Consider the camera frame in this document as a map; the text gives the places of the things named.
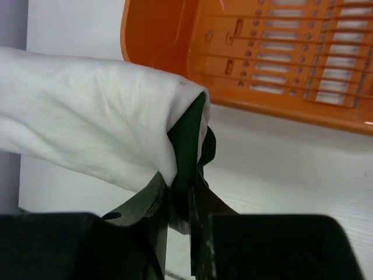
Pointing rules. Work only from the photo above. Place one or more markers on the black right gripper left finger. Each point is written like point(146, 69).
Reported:
point(130, 241)

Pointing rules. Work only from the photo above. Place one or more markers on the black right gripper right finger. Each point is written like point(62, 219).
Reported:
point(203, 202)

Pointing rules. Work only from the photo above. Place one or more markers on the white and green t-shirt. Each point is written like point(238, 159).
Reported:
point(115, 121)

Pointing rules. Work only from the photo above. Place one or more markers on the orange plastic basket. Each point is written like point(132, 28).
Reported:
point(308, 61)

